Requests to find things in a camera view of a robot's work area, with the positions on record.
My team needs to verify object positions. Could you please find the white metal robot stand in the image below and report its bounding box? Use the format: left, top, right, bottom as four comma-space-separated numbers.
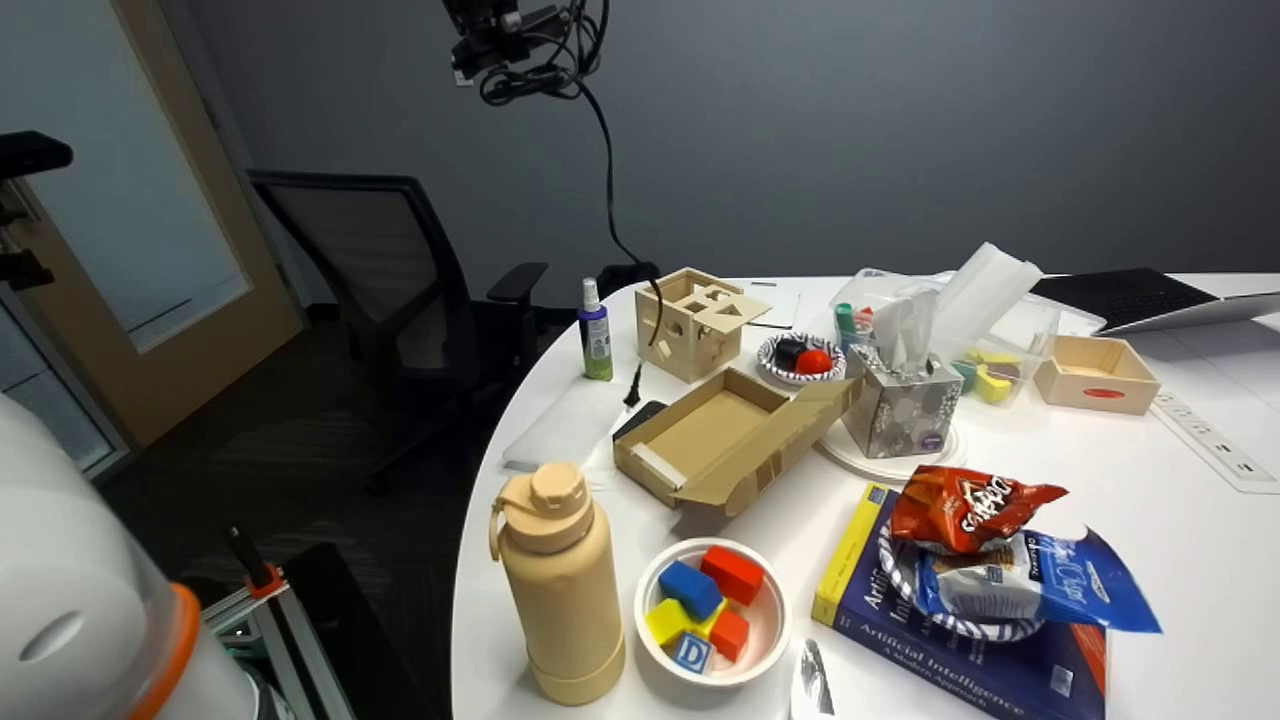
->
197, 533, 356, 720

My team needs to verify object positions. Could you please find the brown cardboard box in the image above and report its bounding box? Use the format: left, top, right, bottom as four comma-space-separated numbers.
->
609, 362, 853, 523

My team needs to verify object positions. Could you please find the yellow toy block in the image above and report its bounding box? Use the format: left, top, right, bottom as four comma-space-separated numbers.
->
643, 596, 711, 653

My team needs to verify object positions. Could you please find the wooden shape sorter box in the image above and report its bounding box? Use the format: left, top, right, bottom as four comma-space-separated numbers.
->
632, 263, 770, 383

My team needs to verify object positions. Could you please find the grey tissue box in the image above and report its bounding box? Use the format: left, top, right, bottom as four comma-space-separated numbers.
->
841, 283, 966, 465

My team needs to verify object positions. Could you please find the white bowl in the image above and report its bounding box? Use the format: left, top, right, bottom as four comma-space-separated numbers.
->
632, 534, 790, 691

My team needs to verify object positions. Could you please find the yellow tape roll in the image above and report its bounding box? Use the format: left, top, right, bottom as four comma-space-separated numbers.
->
966, 351, 1024, 407

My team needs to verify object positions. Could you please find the blue lettered toy block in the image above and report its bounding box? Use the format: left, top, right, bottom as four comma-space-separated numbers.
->
661, 626, 716, 676

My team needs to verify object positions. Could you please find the blue plastic bag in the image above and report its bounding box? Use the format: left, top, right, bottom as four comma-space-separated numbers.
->
1024, 523, 1167, 636

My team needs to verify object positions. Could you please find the small metal tool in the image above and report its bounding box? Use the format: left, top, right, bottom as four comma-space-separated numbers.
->
790, 636, 841, 720

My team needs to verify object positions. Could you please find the blue green spray bottle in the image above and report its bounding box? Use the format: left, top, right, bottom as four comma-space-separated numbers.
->
576, 276, 618, 383

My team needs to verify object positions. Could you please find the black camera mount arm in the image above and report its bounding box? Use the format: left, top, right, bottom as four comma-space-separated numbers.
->
0, 128, 77, 293

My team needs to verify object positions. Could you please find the black office chair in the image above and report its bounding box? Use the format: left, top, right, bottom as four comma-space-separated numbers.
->
244, 169, 556, 494

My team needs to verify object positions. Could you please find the beige water bottle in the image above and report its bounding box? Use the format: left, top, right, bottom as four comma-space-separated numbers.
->
482, 458, 632, 712

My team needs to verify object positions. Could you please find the blue snack bag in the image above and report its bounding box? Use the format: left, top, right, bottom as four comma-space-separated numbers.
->
871, 514, 1056, 646

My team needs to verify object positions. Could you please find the small patterned bowl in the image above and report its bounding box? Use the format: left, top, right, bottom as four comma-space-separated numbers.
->
751, 332, 847, 391

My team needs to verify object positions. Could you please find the red toy block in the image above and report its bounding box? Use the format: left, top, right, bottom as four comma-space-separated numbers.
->
698, 545, 766, 608

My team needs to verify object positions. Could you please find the wooden door with glass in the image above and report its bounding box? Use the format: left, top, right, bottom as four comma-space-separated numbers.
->
0, 0, 307, 451

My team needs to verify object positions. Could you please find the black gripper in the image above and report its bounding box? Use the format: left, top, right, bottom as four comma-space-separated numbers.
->
443, 0, 562, 81

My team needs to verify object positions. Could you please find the small teal object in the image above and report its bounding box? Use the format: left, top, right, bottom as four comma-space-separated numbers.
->
830, 294, 864, 357

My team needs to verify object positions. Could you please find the blue book yellow spine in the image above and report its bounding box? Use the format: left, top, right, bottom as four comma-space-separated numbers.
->
809, 479, 1110, 720

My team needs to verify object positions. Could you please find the dark tablet computer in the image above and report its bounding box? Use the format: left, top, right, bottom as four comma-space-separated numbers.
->
1031, 263, 1280, 335

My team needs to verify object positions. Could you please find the orange toy block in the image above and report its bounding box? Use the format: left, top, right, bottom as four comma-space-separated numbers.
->
708, 605, 751, 662

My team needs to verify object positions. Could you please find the orange chips bag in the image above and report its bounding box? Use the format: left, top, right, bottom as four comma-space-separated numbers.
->
884, 458, 1073, 556

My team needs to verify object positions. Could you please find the wooden tray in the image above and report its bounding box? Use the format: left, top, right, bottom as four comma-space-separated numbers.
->
1031, 332, 1162, 415

